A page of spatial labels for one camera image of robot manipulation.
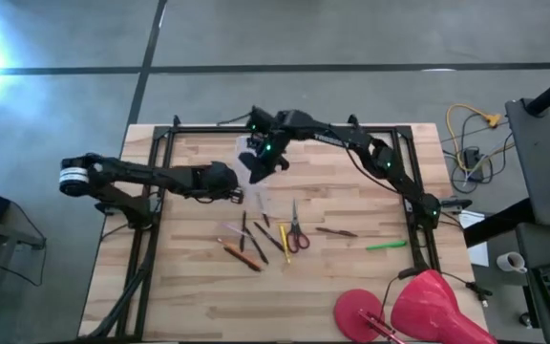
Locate white paper sheet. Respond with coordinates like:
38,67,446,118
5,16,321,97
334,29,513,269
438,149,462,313
457,208,491,269

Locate black desk crossbar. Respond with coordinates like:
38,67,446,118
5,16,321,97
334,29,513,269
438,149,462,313
462,197,538,248

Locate black cable bundle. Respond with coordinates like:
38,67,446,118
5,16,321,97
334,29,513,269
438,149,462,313
85,228,156,340

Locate white mug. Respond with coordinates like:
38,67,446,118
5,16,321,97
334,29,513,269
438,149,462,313
496,250,528,275

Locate red-handled scissors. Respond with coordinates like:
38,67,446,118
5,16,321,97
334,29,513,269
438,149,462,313
286,199,311,255

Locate pink translucent pen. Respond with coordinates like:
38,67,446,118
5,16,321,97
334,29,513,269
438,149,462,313
221,221,253,239

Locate red desk lamp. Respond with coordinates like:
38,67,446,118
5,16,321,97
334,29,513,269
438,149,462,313
332,269,498,344

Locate black power adapter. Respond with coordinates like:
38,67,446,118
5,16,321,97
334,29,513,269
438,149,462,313
462,146,485,183

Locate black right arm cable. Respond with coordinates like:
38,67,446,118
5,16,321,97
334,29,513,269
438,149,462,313
341,140,403,195

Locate black metal table frame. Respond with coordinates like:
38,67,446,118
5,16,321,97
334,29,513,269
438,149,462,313
81,114,443,341

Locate yellow highlighter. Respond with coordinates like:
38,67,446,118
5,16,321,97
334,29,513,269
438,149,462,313
278,224,293,266

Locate clear pen with black tip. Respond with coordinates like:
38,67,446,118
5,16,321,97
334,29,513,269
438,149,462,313
256,190,271,229

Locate dark brown pen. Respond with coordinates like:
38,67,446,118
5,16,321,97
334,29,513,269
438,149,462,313
314,226,359,239

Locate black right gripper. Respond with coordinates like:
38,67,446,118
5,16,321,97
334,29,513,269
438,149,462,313
238,131,291,185

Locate yellow extension cable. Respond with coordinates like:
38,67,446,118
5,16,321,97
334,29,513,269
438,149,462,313
445,102,502,174

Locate black lamp cable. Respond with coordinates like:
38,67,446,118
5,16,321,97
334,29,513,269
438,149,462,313
378,266,494,308

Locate green marker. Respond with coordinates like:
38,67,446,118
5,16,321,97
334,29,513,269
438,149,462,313
365,239,409,252

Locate dark red pencil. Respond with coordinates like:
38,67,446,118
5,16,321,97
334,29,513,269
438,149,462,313
222,245,263,273

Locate grey side desk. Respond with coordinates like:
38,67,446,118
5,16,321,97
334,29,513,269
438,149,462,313
504,97,550,229

